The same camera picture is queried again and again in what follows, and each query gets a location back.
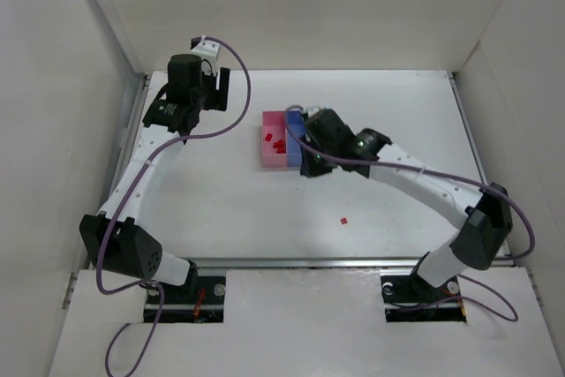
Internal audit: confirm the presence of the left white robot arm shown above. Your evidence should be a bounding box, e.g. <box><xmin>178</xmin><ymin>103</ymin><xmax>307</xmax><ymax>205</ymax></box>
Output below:
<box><xmin>79</xmin><ymin>53</ymin><xmax>230</xmax><ymax>296</ymax></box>

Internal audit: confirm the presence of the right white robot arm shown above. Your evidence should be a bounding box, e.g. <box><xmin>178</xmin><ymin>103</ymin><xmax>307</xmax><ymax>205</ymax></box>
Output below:
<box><xmin>300</xmin><ymin>109</ymin><xmax>513</xmax><ymax>305</ymax></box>

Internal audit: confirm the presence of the pink container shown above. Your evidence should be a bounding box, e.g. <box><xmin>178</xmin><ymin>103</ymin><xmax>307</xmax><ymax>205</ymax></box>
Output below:
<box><xmin>261</xmin><ymin>110</ymin><xmax>287</xmax><ymax>168</ymax></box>

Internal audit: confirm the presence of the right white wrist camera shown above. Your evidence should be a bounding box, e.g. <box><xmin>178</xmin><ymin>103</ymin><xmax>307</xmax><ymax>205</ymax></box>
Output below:
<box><xmin>302</xmin><ymin>107</ymin><xmax>322</xmax><ymax>118</ymax></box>

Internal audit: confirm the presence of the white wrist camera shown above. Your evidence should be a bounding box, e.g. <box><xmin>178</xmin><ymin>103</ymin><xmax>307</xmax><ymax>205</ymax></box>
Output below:
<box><xmin>190</xmin><ymin>36</ymin><xmax>221</xmax><ymax>62</ymax></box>
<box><xmin>302</xmin><ymin>107</ymin><xmax>322</xmax><ymax>118</ymax></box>

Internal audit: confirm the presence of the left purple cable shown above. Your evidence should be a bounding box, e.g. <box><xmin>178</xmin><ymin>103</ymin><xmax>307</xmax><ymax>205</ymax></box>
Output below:
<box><xmin>95</xmin><ymin>35</ymin><xmax>252</xmax><ymax>377</ymax></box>

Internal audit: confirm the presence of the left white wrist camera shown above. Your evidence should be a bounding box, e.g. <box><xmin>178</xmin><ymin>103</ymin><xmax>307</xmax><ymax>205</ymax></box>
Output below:
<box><xmin>190</xmin><ymin>36</ymin><xmax>221</xmax><ymax>62</ymax></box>

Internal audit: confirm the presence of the right aluminium rail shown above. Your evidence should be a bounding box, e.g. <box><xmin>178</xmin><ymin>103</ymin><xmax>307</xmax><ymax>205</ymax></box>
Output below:
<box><xmin>447</xmin><ymin>72</ymin><xmax>490</xmax><ymax>185</ymax></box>

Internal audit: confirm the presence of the front aluminium rail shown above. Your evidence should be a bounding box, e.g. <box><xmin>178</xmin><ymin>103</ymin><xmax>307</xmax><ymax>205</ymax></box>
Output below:
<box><xmin>191</xmin><ymin>257</ymin><xmax>418</xmax><ymax>269</ymax></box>

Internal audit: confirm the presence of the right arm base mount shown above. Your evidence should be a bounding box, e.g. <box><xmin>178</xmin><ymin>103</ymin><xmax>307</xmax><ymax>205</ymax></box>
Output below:
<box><xmin>380</xmin><ymin>275</ymin><xmax>466</xmax><ymax>323</ymax></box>

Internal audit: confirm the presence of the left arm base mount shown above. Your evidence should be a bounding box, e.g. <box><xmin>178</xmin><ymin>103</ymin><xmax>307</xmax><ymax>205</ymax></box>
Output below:
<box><xmin>143</xmin><ymin>275</ymin><xmax>226</xmax><ymax>324</ymax></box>

